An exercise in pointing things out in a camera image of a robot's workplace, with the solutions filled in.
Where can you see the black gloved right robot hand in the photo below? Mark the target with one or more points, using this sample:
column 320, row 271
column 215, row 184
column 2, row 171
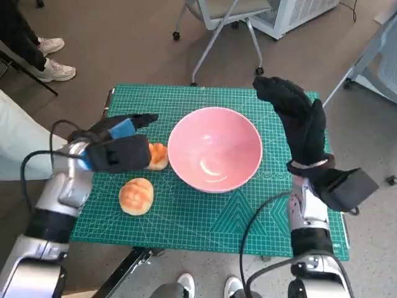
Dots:
column 304, row 130

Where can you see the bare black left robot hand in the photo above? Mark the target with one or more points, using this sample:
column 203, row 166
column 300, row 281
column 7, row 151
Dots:
column 121, row 128

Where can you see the long twisted toy bread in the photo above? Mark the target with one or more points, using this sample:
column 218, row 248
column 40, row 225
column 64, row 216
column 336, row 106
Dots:
column 159, row 156

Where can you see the round toy bread bun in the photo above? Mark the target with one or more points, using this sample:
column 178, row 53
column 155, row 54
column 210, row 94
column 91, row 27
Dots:
column 136, row 195

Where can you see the pink bowl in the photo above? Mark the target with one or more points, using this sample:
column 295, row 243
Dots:
column 217, row 149

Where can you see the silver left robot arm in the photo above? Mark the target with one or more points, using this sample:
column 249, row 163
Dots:
column 62, row 186

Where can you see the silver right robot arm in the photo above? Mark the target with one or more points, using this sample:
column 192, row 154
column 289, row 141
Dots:
column 310, row 217

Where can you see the black caster wheel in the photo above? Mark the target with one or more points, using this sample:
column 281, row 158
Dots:
column 392, row 180

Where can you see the grey mesh cart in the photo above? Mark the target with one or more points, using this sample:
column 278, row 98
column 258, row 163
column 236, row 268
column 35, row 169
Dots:
column 384, row 68

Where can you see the black slanted stand bar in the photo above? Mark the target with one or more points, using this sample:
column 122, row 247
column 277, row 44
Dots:
column 31, row 77

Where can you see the white perforated cabinet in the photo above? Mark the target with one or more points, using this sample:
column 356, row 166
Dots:
column 297, row 15

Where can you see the green cutting mat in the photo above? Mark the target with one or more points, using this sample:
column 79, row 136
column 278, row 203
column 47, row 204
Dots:
column 201, row 217

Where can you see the grey rolling chair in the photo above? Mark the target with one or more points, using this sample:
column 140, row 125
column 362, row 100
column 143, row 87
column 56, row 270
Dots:
column 217, row 28

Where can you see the beige flat board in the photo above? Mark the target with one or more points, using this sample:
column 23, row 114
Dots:
column 387, row 18

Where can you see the dark leg with white foot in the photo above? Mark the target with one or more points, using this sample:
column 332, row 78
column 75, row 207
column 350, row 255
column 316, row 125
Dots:
column 186, row 282
column 232, row 284

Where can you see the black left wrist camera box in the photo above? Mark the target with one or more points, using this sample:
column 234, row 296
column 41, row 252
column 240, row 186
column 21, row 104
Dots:
column 124, row 155

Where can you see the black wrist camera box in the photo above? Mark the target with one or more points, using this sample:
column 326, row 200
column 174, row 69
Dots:
column 124, row 155
column 347, row 189

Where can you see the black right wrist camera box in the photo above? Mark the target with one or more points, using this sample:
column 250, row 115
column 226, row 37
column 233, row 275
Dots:
column 347, row 189

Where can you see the black table frame bracket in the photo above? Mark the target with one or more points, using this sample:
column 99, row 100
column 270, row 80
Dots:
column 130, row 264

